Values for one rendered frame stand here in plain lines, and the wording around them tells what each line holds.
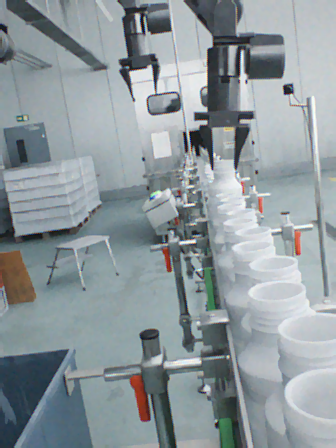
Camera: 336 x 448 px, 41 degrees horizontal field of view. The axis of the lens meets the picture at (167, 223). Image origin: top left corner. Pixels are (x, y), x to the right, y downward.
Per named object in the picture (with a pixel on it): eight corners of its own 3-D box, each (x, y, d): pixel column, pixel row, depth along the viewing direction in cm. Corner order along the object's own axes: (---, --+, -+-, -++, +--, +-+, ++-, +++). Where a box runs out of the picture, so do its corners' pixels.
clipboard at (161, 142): (172, 156, 543) (168, 128, 537) (153, 159, 544) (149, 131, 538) (172, 156, 546) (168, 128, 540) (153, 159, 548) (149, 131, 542)
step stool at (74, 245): (81, 270, 500) (74, 234, 492) (119, 275, 460) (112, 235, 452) (45, 284, 465) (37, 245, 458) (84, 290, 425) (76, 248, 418)
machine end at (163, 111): (267, 230, 553) (246, 51, 515) (153, 246, 564) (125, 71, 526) (250, 209, 709) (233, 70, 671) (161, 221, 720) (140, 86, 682)
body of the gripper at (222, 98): (256, 121, 75) (256, 75, 74) (194, 123, 76) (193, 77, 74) (251, 122, 81) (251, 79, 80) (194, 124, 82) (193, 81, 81)
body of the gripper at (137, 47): (122, 70, 124) (118, 41, 123) (159, 64, 124) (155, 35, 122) (118, 66, 118) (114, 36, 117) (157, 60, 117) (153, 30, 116)
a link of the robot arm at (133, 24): (122, 17, 121) (119, 11, 116) (148, 13, 121) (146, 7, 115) (126, 44, 123) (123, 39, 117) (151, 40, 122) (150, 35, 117)
